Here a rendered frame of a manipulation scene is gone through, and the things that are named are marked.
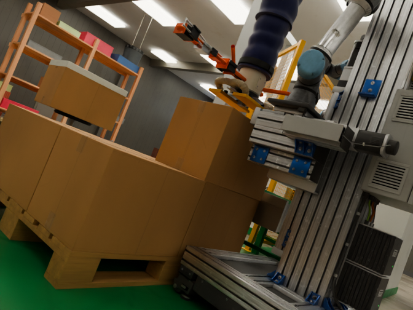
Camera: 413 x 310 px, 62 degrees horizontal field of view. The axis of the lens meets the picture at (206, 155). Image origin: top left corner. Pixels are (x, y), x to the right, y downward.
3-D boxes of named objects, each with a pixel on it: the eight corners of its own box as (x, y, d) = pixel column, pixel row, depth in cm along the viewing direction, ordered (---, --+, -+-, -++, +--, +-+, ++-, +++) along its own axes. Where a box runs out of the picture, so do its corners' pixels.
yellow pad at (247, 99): (260, 115, 221) (263, 109, 222) (273, 119, 215) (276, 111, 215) (232, 94, 196) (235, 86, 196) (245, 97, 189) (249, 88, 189)
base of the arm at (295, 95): (318, 117, 170) (324, 98, 170) (305, 105, 159) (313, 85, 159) (291, 112, 180) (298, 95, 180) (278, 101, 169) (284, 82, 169)
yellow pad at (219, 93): (237, 111, 234) (239, 104, 234) (249, 113, 227) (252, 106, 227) (208, 90, 208) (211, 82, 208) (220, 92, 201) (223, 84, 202)
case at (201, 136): (214, 182, 244) (235, 130, 246) (260, 201, 218) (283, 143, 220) (154, 160, 199) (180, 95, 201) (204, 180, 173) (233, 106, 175)
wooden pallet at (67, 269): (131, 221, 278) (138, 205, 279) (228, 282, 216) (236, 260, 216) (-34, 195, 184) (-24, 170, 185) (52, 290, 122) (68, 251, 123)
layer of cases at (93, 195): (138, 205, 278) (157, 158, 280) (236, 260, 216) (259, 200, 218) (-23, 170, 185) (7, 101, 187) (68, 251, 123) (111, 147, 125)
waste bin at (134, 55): (112, 66, 911) (121, 43, 914) (127, 74, 948) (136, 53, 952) (123, 67, 877) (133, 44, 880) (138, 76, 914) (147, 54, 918)
